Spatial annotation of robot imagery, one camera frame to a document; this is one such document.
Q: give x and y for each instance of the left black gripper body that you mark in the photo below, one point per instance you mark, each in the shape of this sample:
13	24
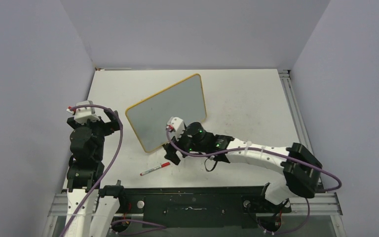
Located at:
101	128

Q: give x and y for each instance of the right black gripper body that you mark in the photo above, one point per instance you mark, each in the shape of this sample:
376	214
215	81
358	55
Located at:
184	143

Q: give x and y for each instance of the red white marker pen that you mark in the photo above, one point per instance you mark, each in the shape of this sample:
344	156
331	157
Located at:
155	169

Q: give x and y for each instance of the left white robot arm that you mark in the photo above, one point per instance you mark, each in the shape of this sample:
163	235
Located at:
86	169

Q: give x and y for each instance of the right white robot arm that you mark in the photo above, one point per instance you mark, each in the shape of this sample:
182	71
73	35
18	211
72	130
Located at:
299	168

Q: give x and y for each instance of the yellow framed whiteboard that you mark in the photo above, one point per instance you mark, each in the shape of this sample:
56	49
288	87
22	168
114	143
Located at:
149	117

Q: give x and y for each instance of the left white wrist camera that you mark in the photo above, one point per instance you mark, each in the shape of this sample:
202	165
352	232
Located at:
82	115

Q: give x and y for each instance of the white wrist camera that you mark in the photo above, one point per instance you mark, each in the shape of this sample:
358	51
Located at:
175	125
82	115

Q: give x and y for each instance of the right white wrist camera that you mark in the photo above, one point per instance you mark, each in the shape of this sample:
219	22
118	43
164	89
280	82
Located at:
175	125

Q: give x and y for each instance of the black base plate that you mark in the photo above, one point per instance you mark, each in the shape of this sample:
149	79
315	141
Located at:
203	219

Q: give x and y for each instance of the aluminium side rail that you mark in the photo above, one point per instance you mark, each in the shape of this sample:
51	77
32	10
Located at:
301	130

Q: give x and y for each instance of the aluminium frame rail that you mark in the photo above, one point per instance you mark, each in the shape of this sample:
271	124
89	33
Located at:
142	204

